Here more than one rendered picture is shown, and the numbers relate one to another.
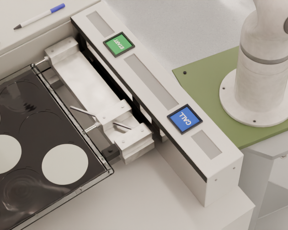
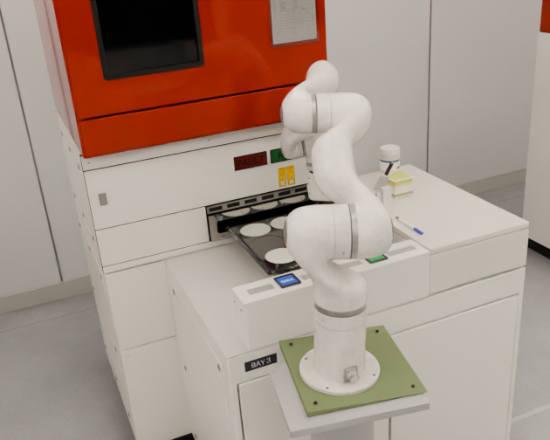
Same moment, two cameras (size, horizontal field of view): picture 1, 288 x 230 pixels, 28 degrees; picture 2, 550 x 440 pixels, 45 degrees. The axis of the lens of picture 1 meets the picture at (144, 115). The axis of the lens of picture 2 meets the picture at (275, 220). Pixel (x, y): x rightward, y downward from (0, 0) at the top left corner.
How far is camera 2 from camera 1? 1.81 m
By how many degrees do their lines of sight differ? 75
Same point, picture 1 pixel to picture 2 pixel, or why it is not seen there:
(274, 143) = (284, 377)
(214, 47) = not seen: outside the picture
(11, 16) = (411, 216)
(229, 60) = (391, 359)
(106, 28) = (396, 254)
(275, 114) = (309, 372)
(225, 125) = (308, 345)
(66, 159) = (285, 256)
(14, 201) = (260, 240)
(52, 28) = (402, 237)
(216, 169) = (237, 291)
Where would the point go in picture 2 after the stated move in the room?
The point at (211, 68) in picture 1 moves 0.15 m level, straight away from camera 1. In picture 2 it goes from (381, 347) to (442, 354)
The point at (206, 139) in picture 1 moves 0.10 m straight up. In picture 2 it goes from (265, 291) to (262, 256)
